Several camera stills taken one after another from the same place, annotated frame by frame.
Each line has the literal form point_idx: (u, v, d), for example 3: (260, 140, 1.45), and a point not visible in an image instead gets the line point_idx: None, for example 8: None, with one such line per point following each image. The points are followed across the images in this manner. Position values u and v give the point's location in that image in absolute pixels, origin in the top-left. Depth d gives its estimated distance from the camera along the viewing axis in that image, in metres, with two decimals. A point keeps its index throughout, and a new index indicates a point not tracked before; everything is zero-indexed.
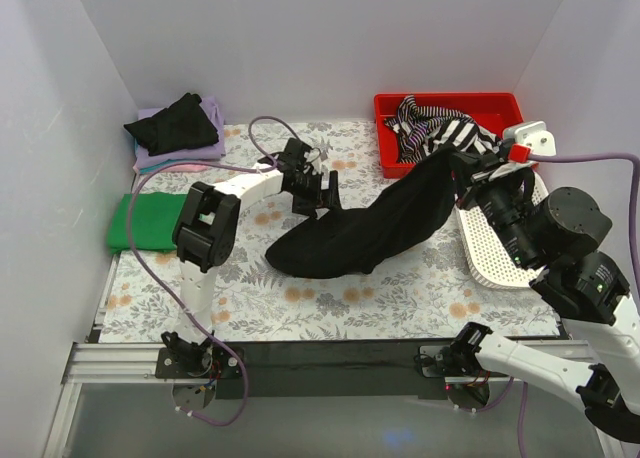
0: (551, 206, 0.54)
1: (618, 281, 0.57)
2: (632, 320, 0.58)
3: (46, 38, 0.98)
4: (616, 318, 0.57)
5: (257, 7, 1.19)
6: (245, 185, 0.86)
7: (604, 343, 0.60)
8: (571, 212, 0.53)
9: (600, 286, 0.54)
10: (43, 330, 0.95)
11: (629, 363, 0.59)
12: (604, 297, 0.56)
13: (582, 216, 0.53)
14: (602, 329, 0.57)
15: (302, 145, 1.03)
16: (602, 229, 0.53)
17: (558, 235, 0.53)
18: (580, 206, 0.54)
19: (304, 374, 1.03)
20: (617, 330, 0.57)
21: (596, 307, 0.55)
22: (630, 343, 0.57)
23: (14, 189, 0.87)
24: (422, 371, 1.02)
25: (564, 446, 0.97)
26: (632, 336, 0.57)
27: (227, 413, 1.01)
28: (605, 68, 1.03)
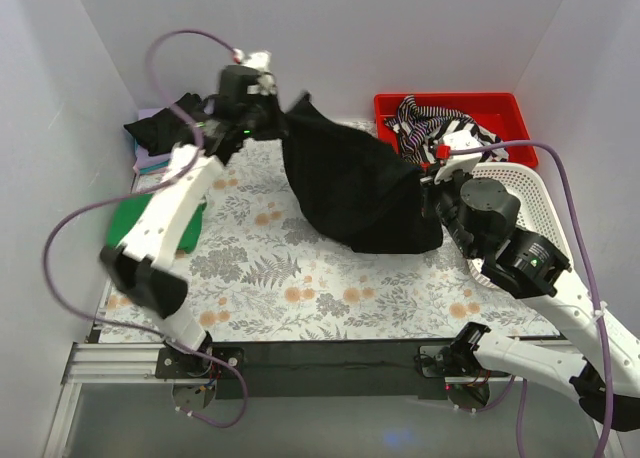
0: (464, 195, 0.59)
1: (558, 258, 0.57)
2: (577, 292, 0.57)
3: (46, 38, 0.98)
4: (557, 291, 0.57)
5: (257, 7, 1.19)
6: (163, 223, 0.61)
7: (557, 320, 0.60)
8: (480, 196, 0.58)
9: (534, 261, 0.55)
10: (42, 330, 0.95)
11: (585, 335, 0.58)
12: (542, 273, 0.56)
13: (492, 198, 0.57)
14: (547, 303, 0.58)
15: (243, 76, 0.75)
16: (510, 205, 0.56)
17: (473, 218, 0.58)
18: (490, 189, 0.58)
19: (304, 374, 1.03)
20: (559, 301, 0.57)
21: (533, 280, 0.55)
22: (579, 314, 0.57)
23: (14, 188, 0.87)
24: (422, 371, 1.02)
25: (564, 446, 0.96)
26: (577, 307, 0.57)
27: (227, 413, 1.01)
28: (603, 68, 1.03)
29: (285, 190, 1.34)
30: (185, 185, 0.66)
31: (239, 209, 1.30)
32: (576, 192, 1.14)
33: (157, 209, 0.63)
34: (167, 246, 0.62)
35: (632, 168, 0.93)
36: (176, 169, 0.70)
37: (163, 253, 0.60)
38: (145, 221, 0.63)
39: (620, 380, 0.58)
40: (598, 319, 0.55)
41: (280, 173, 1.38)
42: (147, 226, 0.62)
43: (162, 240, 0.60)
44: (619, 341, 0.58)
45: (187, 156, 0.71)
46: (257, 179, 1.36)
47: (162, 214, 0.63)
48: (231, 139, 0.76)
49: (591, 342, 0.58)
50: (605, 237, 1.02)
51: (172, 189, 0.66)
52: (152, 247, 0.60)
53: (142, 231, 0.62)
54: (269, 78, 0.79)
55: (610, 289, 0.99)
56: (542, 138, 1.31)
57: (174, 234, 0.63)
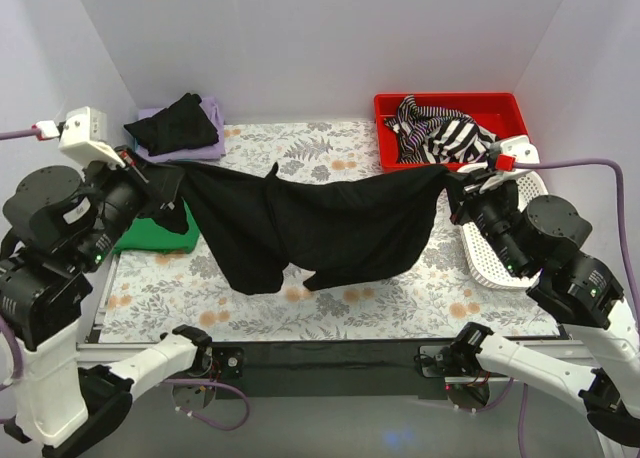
0: (530, 213, 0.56)
1: (612, 286, 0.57)
2: (627, 325, 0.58)
3: (45, 39, 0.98)
4: (611, 323, 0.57)
5: (256, 7, 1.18)
6: (37, 418, 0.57)
7: (598, 347, 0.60)
8: (548, 218, 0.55)
9: (593, 291, 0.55)
10: None
11: (625, 366, 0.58)
12: (598, 303, 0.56)
13: (561, 221, 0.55)
14: (598, 334, 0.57)
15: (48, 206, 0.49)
16: (584, 233, 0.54)
17: (538, 240, 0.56)
18: (559, 211, 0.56)
19: (303, 375, 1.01)
20: (612, 333, 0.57)
21: (590, 311, 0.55)
22: (626, 346, 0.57)
23: (14, 190, 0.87)
24: (422, 372, 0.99)
25: (563, 446, 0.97)
26: (627, 339, 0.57)
27: (228, 414, 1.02)
28: (603, 68, 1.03)
29: None
30: (31, 380, 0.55)
31: None
32: (577, 192, 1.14)
33: (23, 406, 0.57)
34: (62, 420, 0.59)
35: (632, 170, 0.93)
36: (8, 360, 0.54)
37: (62, 432, 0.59)
38: (22, 413, 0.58)
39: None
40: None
41: (279, 172, 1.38)
42: (26, 418, 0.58)
43: (52, 428, 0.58)
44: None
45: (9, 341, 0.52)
46: None
47: (32, 408, 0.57)
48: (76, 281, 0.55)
49: (632, 374, 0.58)
50: (605, 238, 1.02)
51: (22, 383, 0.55)
52: (43, 437, 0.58)
53: (26, 423, 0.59)
54: (110, 154, 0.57)
55: None
56: (542, 138, 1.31)
57: (66, 402, 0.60)
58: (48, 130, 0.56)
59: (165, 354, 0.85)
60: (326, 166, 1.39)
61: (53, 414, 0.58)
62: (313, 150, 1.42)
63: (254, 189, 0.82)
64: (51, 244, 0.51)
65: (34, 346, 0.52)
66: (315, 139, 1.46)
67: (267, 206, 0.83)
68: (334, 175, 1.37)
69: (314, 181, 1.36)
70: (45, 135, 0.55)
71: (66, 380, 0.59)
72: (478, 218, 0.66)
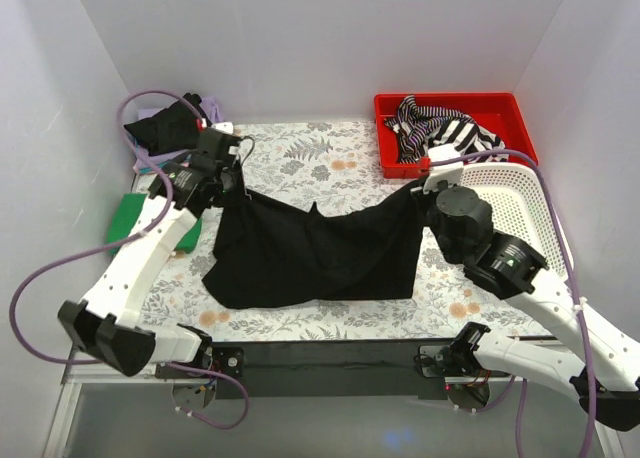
0: (439, 202, 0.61)
1: (533, 257, 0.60)
2: (556, 289, 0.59)
3: (45, 38, 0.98)
4: (535, 288, 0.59)
5: (257, 8, 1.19)
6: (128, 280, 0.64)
7: (541, 316, 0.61)
8: (455, 201, 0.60)
9: (511, 261, 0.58)
10: (42, 330, 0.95)
11: (567, 329, 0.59)
12: (520, 271, 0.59)
13: (465, 202, 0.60)
14: (526, 301, 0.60)
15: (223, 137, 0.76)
16: (487, 211, 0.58)
17: (450, 223, 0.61)
18: (461, 194, 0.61)
19: (304, 375, 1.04)
20: (538, 297, 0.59)
21: (509, 278, 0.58)
22: (558, 310, 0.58)
23: (14, 189, 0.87)
24: (422, 372, 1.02)
25: (565, 446, 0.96)
26: (557, 303, 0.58)
27: (227, 414, 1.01)
28: (603, 68, 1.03)
29: (285, 190, 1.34)
30: (154, 238, 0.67)
31: None
32: (577, 192, 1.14)
33: (123, 263, 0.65)
34: (131, 300, 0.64)
35: (632, 169, 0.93)
36: (146, 220, 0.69)
37: (126, 311, 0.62)
38: (110, 275, 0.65)
39: (607, 373, 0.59)
40: (578, 313, 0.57)
41: (280, 172, 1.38)
42: (112, 281, 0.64)
43: (127, 298, 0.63)
44: (600, 335, 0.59)
45: (159, 207, 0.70)
46: (256, 178, 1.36)
47: (131, 268, 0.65)
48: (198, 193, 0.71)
49: (573, 336, 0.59)
50: (605, 237, 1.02)
51: (142, 240, 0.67)
52: (114, 304, 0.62)
53: (107, 286, 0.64)
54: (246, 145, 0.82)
55: (610, 289, 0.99)
56: (542, 138, 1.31)
57: (143, 283, 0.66)
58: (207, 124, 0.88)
59: (176, 335, 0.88)
60: (326, 166, 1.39)
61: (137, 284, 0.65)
62: (313, 150, 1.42)
63: (296, 218, 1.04)
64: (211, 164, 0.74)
65: (181, 207, 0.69)
66: (315, 139, 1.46)
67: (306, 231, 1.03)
68: (334, 175, 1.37)
69: (315, 181, 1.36)
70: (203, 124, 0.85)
71: (157, 263, 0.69)
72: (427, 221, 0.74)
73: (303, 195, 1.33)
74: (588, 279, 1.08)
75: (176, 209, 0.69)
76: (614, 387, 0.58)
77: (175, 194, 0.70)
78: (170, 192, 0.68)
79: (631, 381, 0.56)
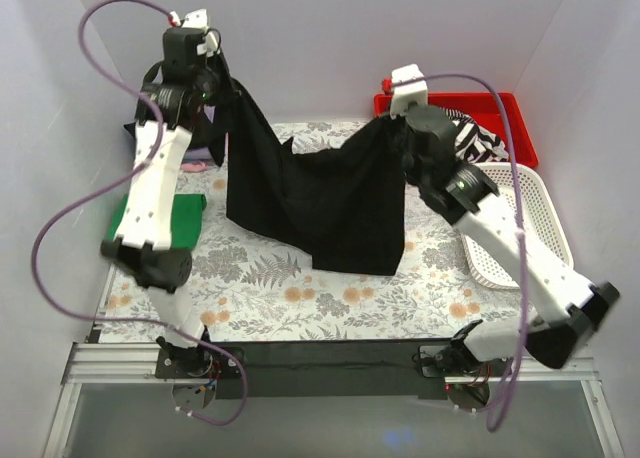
0: (409, 118, 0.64)
1: (485, 184, 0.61)
2: (502, 214, 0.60)
3: (46, 38, 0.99)
4: (481, 211, 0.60)
5: (257, 8, 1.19)
6: (151, 207, 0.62)
7: (486, 243, 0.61)
8: (425, 118, 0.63)
9: (462, 184, 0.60)
10: (42, 330, 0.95)
11: (507, 253, 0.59)
12: (471, 196, 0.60)
13: (433, 121, 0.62)
14: (473, 224, 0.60)
15: (187, 37, 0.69)
16: (447, 130, 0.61)
17: (417, 140, 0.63)
18: (433, 113, 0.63)
19: (304, 374, 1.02)
20: (480, 219, 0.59)
21: (454, 197, 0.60)
22: (501, 232, 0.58)
23: (14, 188, 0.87)
24: (422, 371, 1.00)
25: (566, 446, 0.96)
26: (502, 226, 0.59)
27: (227, 411, 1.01)
28: (603, 66, 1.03)
29: None
30: (160, 165, 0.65)
31: None
32: (577, 191, 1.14)
33: (140, 195, 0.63)
34: (162, 226, 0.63)
35: (632, 167, 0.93)
36: (145, 150, 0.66)
37: (162, 236, 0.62)
38: (134, 207, 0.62)
39: (544, 302, 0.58)
40: (520, 238, 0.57)
41: None
42: (136, 213, 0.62)
43: (158, 224, 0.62)
44: (541, 262, 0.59)
45: (153, 133, 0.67)
46: None
47: (150, 196, 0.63)
48: (186, 107, 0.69)
49: (512, 259, 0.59)
50: (606, 237, 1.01)
51: (149, 170, 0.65)
52: (151, 231, 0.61)
53: (132, 219, 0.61)
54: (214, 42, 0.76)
55: (609, 288, 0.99)
56: (542, 138, 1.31)
57: (165, 210, 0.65)
58: (177, 19, 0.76)
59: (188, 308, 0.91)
60: None
61: (161, 210, 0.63)
62: (313, 150, 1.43)
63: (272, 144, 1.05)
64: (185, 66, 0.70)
65: (175, 126, 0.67)
66: (315, 139, 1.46)
67: (279, 161, 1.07)
68: None
69: None
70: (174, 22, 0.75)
71: (170, 188, 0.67)
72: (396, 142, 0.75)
73: None
74: (588, 279, 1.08)
75: (169, 129, 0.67)
76: (548, 315, 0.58)
77: (165, 114, 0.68)
78: (157, 111, 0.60)
79: (561, 308, 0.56)
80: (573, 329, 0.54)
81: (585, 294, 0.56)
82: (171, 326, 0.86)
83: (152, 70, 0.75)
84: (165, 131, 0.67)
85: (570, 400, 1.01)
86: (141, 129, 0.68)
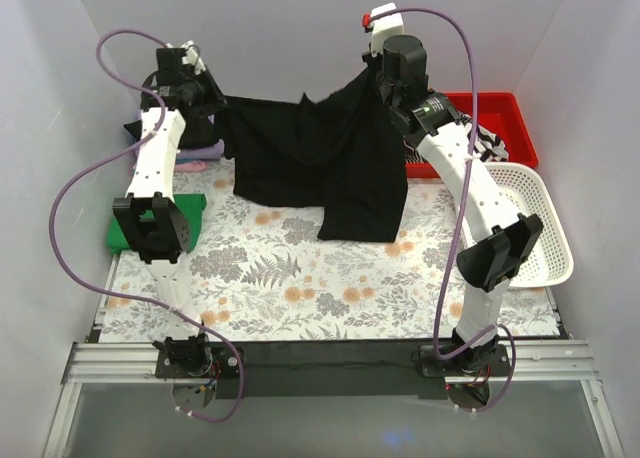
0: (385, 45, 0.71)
1: (448, 113, 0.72)
2: (456, 141, 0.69)
3: (47, 38, 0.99)
4: (439, 135, 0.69)
5: (257, 8, 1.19)
6: (158, 168, 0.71)
7: (440, 168, 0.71)
8: (400, 44, 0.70)
9: (427, 109, 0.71)
10: (42, 330, 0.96)
11: (455, 176, 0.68)
12: (432, 119, 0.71)
13: (407, 48, 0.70)
14: (431, 147, 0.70)
15: (173, 51, 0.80)
16: (418, 56, 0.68)
17: (391, 65, 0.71)
18: (407, 42, 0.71)
19: (304, 374, 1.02)
20: (437, 142, 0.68)
21: (418, 120, 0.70)
22: (452, 157, 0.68)
23: (14, 189, 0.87)
24: (422, 371, 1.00)
25: (566, 446, 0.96)
26: (454, 151, 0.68)
27: (222, 409, 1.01)
28: (602, 66, 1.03)
29: None
30: (165, 134, 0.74)
31: (238, 209, 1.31)
32: (577, 191, 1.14)
33: (147, 158, 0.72)
34: (168, 185, 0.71)
35: (631, 166, 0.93)
36: (151, 124, 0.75)
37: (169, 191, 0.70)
38: (142, 170, 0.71)
39: (476, 223, 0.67)
40: (466, 162, 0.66)
41: None
42: (144, 173, 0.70)
43: (166, 182, 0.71)
44: (482, 187, 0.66)
45: (157, 114, 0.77)
46: None
47: (157, 159, 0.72)
48: (182, 99, 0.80)
49: (458, 182, 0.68)
50: (606, 237, 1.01)
51: (155, 138, 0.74)
52: (159, 186, 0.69)
53: (142, 177, 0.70)
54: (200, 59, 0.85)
55: (609, 287, 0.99)
56: (542, 138, 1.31)
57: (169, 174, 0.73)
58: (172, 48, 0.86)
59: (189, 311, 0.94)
60: None
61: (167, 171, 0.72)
62: None
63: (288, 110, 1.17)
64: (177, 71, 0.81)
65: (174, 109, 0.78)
66: None
67: (295, 120, 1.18)
68: None
69: None
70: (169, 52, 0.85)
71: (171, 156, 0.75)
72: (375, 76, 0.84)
73: None
74: (588, 279, 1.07)
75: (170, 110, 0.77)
76: (479, 235, 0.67)
77: (166, 101, 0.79)
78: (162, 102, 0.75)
79: (488, 227, 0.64)
80: (492, 243, 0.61)
81: (512, 220, 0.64)
82: (170, 307, 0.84)
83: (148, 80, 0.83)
84: (167, 113, 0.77)
85: (570, 400, 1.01)
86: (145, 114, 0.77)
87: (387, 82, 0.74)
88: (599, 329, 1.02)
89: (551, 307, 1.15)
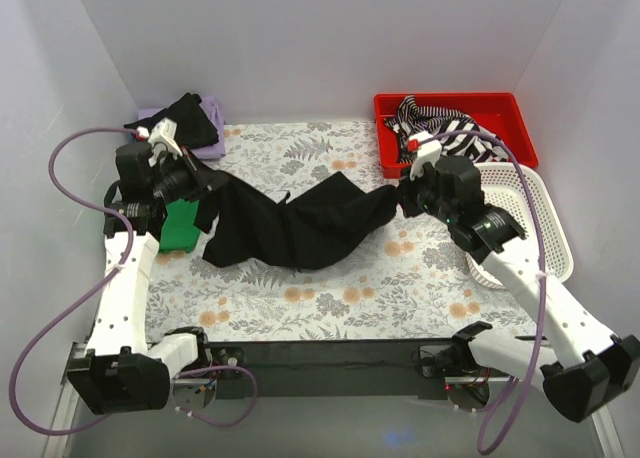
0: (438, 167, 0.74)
1: (512, 225, 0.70)
2: (525, 256, 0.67)
3: (47, 39, 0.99)
4: (506, 249, 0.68)
5: (257, 8, 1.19)
6: (125, 314, 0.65)
7: (510, 284, 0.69)
8: (450, 162, 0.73)
9: (489, 224, 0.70)
10: (43, 331, 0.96)
11: (529, 294, 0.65)
12: (496, 234, 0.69)
13: (460, 165, 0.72)
14: (497, 262, 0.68)
15: (139, 157, 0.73)
16: (472, 175, 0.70)
17: (446, 182, 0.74)
18: (458, 160, 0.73)
19: (304, 374, 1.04)
20: (504, 258, 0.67)
21: (482, 238, 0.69)
22: (522, 273, 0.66)
23: (14, 189, 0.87)
24: (422, 371, 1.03)
25: (566, 446, 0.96)
26: (524, 267, 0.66)
27: (232, 413, 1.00)
28: (603, 67, 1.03)
29: (285, 190, 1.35)
30: (133, 267, 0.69)
31: None
32: (577, 191, 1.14)
33: (112, 301, 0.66)
34: (137, 331, 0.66)
35: (632, 168, 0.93)
36: (117, 256, 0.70)
37: (137, 340, 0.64)
38: (106, 317, 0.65)
39: (562, 348, 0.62)
40: (540, 278, 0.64)
41: (279, 172, 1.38)
42: (110, 320, 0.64)
43: (133, 329, 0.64)
44: (561, 306, 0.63)
45: (124, 239, 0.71)
46: (256, 180, 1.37)
47: (124, 302, 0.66)
48: (153, 217, 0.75)
49: (533, 300, 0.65)
50: (606, 237, 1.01)
51: (123, 273, 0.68)
52: (125, 337, 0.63)
53: (106, 326, 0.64)
54: (176, 145, 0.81)
55: (610, 288, 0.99)
56: (542, 138, 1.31)
57: (139, 317, 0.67)
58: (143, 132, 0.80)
59: (175, 344, 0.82)
60: (326, 166, 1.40)
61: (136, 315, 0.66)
62: (313, 150, 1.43)
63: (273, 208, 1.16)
64: (143, 177, 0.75)
65: (144, 231, 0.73)
66: (315, 139, 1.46)
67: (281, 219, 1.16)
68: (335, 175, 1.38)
69: (315, 180, 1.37)
70: (141, 135, 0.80)
71: (143, 295, 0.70)
72: (418, 202, 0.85)
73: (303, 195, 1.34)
74: (588, 279, 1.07)
75: (140, 236, 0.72)
76: (568, 362, 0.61)
77: (134, 221, 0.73)
78: (129, 224, 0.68)
79: (578, 353, 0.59)
80: (585, 370, 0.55)
81: (605, 344, 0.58)
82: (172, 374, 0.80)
83: (111, 192, 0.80)
84: (136, 237, 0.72)
85: None
86: (109, 238, 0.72)
87: (445, 202, 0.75)
88: None
89: None
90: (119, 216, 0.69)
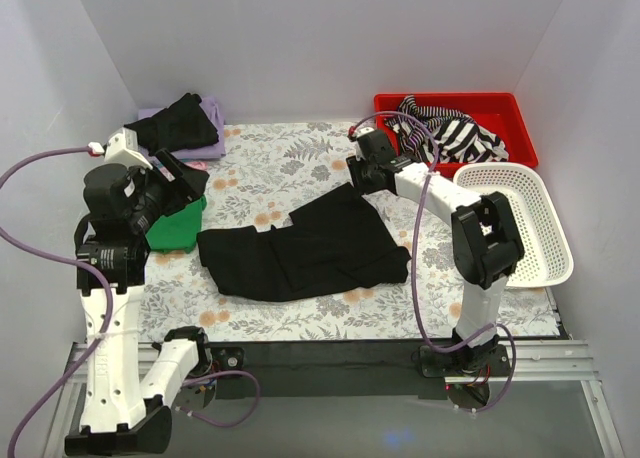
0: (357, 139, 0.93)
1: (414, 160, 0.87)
2: (420, 170, 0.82)
3: (47, 40, 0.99)
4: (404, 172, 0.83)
5: (256, 8, 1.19)
6: (115, 385, 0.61)
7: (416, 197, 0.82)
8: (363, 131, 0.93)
9: (394, 162, 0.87)
10: (42, 332, 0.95)
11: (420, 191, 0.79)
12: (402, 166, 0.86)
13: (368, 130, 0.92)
14: (403, 183, 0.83)
15: (111, 190, 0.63)
16: (379, 133, 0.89)
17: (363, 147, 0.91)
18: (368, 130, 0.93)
19: (303, 374, 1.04)
20: (405, 175, 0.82)
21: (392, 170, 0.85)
22: (417, 179, 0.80)
23: (14, 189, 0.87)
24: (422, 372, 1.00)
25: (565, 446, 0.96)
26: (418, 176, 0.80)
27: (229, 415, 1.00)
28: (603, 66, 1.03)
29: (285, 190, 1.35)
30: (116, 334, 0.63)
31: (238, 209, 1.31)
32: (577, 192, 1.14)
33: (100, 373, 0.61)
34: (132, 399, 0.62)
35: (631, 168, 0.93)
36: (98, 319, 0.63)
37: (133, 411, 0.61)
38: (96, 391, 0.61)
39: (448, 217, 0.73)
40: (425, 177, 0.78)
41: (279, 172, 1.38)
42: (100, 395, 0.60)
43: (126, 401, 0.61)
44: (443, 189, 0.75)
45: (102, 296, 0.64)
46: (256, 180, 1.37)
47: (112, 373, 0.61)
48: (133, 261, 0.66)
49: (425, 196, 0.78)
50: (605, 237, 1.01)
51: (107, 342, 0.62)
52: (119, 413, 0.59)
53: (98, 402, 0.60)
54: (142, 158, 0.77)
55: (610, 289, 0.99)
56: (542, 138, 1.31)
57: (132, 382, 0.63)
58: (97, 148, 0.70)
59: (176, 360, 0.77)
60: (326, 166, 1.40)
61: (128, 383, 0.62)
62: (313, 150, 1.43)
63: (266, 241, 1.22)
64: (118, 214, 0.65)
65: (124, 288, 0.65)
66: (315, 139, 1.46)
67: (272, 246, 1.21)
68: (335, 175, 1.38)
69: (314, 181, 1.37)
70: (95, 152, 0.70)
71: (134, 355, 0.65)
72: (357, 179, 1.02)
73: (303, 195, 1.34)
74: (588, 279, 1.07)
75: (119, 293, 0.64)
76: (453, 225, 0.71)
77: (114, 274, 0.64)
78: (104, 280, 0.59)
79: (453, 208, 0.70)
80: (455, 214, 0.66)
81: (475, 199, 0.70)
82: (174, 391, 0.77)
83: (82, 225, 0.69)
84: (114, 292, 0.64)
85: (570, 401, 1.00)
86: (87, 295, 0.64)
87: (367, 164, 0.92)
88: (599, 331, 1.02)
89: (551, 307, 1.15)
90: (89, 269, 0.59)
